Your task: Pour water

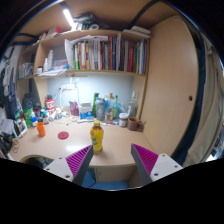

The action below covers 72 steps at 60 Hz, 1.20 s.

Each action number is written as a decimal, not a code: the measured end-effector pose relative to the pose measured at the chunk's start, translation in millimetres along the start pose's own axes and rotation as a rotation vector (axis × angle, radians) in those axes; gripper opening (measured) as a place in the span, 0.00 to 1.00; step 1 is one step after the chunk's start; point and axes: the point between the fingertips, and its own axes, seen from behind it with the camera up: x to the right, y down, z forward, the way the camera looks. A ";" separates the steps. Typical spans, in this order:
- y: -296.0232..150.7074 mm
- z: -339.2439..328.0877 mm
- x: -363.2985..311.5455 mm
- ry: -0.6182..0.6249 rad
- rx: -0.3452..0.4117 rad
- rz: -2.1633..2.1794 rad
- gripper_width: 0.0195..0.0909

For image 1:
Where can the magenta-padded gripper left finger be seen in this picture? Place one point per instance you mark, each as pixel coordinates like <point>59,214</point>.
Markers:
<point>63,166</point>

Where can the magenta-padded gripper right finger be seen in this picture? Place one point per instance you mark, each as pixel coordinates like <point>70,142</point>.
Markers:
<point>160,165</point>

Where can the yellow drink bottle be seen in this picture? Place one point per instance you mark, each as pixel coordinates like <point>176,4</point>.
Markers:
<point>97,138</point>

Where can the flat round red coaster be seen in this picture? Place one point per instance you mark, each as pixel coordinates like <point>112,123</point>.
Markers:
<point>63,135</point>

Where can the orange plastic cup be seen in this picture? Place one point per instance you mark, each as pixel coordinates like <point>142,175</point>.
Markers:
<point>41,130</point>

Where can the blue chair seat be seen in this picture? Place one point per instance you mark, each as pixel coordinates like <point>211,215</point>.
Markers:
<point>106,184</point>

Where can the brown ceramic mug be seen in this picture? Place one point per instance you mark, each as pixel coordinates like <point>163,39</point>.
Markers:
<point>133,124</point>

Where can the blue-capped white bottle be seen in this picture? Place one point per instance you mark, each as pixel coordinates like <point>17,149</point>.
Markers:
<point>34,122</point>

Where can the brown jar with white lid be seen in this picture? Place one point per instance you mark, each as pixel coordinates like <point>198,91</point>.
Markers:
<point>123,120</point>

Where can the magenta snack pouch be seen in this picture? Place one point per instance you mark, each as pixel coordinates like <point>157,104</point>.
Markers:
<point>74,108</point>

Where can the green transparent plastic jar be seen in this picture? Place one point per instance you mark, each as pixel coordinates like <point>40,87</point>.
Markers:
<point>28,118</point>

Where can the white and blue box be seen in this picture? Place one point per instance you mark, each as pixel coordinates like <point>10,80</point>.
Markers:
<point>85,111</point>

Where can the red and white canister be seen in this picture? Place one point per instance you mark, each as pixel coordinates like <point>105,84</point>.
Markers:
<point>50,104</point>

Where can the clear glass bottle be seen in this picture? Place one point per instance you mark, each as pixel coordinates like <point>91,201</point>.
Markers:
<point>132,107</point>

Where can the beige curtain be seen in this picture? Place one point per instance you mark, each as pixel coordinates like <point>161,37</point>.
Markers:
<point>208,113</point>

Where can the green glass bottle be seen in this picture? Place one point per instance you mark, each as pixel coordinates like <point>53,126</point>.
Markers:
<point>115,108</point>

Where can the tall green tube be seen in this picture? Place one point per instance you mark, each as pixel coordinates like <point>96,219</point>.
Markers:
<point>95,100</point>

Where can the black bag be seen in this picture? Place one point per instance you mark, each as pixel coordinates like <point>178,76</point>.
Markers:
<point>28,101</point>

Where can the white power strip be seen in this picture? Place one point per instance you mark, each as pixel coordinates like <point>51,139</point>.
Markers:
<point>67,86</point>

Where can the hanging clothes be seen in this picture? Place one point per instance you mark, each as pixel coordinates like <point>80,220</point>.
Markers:
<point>8,83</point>

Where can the wooden shelf unit with books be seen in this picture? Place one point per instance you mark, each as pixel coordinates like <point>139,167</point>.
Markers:
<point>96,53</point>

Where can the long ceiling light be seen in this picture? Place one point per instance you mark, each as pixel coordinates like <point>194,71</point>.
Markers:
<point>68,17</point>

